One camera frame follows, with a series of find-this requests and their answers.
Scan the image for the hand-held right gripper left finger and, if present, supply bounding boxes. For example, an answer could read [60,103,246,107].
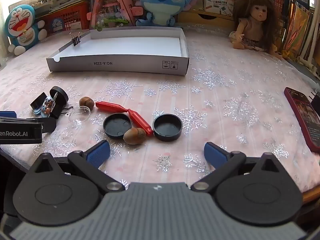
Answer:
[30,140,125,195]

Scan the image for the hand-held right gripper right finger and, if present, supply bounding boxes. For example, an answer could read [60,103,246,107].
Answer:
[190,142,288,190]

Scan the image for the large black binder clip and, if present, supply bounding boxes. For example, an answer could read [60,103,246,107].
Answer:
[49,86,74,119]

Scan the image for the black round cap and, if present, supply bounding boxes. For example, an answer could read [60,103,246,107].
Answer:
[153,114,183,141]
[103,113,132,139]

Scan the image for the white cardboard box tray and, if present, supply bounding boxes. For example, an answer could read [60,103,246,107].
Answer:
[46,26,190,76]

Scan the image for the clear plastic disc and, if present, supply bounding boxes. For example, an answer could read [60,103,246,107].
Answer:
[67,106,91,124]

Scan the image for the brown hazelnut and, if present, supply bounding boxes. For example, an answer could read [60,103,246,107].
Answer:
[123,127,146,145]
[79,96,95,111]

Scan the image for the pink snowflake tablecloth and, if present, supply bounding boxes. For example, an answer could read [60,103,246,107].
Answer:
[0,21,320,193]

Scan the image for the blue cat plush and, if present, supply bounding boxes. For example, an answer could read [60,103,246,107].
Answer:
[4,4,48,56]

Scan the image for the small black binder clip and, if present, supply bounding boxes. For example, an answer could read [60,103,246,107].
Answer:
[69,31,82,47]

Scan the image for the red smartphone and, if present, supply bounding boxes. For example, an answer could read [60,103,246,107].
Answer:
[284,87,320,153]

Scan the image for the red plastic crate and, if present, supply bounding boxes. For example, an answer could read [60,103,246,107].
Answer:
[34,3,91,34]

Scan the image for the wooden drawer shelf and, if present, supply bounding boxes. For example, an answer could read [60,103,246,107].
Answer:
[177,8,235,25]

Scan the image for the pink triangular toy house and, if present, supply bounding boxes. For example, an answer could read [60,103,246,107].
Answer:
[87,0,142,30]

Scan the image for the long-haired doll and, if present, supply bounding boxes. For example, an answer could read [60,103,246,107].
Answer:
[229,0,285,60]

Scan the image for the row of thin picture books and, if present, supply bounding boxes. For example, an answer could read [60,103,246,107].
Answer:
[282,0,314,58]

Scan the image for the white printed paper box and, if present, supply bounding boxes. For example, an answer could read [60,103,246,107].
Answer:
[203,0,236,15]

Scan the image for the blue alien plush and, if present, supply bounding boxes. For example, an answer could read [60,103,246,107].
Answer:
[135,0,199,27]

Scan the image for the blue keychain with bears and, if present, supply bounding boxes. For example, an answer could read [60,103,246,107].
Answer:
[33,98,54,117]

